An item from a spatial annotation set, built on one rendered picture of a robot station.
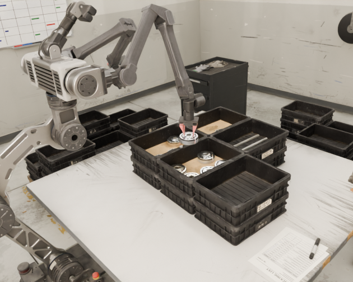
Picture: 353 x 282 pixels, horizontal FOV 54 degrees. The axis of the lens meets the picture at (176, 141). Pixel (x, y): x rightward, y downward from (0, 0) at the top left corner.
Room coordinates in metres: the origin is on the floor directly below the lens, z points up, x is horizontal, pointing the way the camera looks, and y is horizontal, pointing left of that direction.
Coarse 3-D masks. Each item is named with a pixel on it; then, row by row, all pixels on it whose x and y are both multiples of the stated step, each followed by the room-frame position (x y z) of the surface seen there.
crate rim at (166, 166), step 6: (204, 138) 1.87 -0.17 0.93; (210, 138) 1.87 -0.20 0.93; (222, 144) 1.79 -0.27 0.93; (180, 150) 1.75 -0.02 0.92; (234, 150) 1.71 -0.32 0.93; (162, 156) 1.69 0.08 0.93; (162, 162) 1.62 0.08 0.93; (168, 168) 1.57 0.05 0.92; (174, 168) 1.55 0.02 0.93; (174, 174) 1.53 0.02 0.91; (180, 174) 1.49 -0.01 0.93; (186, 180) 1.45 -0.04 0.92; (192, 180) 1.43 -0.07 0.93
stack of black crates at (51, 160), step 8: (48, 144) 2.60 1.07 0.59; (88, 144) 2.64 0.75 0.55; (40, 152) 2.54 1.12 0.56; (48, 152) 2.58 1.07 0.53; (56, 152) 2.62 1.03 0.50; (64, 152) 2.64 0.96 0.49; (72, 152) 2.43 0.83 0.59; (80, 152) 2.46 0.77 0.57; (88, 152) 2.52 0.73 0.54; (40, 160) 2.49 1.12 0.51; (48, 160) 2.33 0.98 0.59; (56, 160) 2.33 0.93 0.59; (64, 160) 2.38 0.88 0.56; (72, 160) 2.42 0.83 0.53; (80, 160) 2.46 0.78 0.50; (48, 168) 2.38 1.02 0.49; (56, 168) 2.33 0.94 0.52
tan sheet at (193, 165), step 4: (216, 156) 1.82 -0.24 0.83; (192, 160) 1.79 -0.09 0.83; (196, 160) 1.79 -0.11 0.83; (216, 160) 1.78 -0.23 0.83; (184, 164) 1.75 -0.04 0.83; (188, 164) 1.74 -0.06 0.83; (192, 164) 1.74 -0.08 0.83; (196, 164) 1.74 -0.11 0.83; (200, 164) 1.74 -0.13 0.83; (204, 164) 1.73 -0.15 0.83; (208, 164) 1.73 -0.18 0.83; (212, 164) 1.73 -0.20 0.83; (188, 168) 1.70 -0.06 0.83; (192, 168) 1.70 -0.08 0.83; (196, 168) 1.70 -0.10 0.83; (200, 168) 1.69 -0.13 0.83; (188, 172) 1.66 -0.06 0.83; (196, 172) 1.65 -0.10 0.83
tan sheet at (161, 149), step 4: (160, 144) 2.02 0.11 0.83; (164, 144) 2.02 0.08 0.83; (152, 148) 1.97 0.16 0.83; (156, 148) 1.97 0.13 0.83; (160, 148) 1.97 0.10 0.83; (164, 148) 1.96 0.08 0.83; (168, 148) 1.96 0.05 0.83; (172, 148) 1.96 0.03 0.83; (152, 152) 1.92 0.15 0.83; (156, 152) 1.92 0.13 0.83; (160, 152) 1.91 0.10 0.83; (164, 152) 1.91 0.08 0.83
